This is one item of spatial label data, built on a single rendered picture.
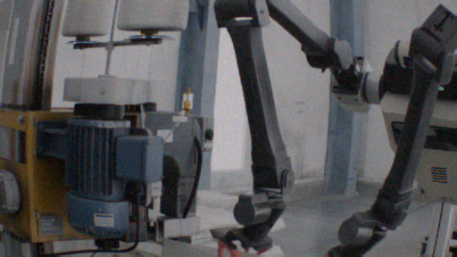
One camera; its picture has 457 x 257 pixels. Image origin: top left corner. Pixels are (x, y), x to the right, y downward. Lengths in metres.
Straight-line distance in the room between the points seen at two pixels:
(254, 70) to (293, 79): 8.03
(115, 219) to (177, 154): 0.47
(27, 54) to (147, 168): 0.42
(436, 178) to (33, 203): 1.10
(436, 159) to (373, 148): 8.58
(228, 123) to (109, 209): 7.08
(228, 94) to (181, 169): 6.59
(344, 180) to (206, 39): 3.73
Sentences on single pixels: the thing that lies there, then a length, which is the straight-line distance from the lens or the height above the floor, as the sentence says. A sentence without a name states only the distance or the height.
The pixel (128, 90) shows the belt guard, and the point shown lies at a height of 1.39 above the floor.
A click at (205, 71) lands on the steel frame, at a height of 1.57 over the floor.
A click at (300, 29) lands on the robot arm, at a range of 1.63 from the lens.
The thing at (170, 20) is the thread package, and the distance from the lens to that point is 1.52.
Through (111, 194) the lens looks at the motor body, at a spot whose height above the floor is 1.18.
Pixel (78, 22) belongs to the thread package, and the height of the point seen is 1.56.
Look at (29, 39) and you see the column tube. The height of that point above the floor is 1.51.
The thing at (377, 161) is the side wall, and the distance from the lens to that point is 10.36.
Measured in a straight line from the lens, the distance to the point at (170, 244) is 1.77.
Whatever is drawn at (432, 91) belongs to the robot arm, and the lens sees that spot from 1.27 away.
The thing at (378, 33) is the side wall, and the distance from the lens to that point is 10.40.
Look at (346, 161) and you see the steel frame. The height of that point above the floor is 0.51.
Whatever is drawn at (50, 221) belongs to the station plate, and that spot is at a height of 1.08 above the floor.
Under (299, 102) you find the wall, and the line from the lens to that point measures 9.66.
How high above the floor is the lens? 1.40
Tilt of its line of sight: 3 degrees down
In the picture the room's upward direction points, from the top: 4 degrees clockwise
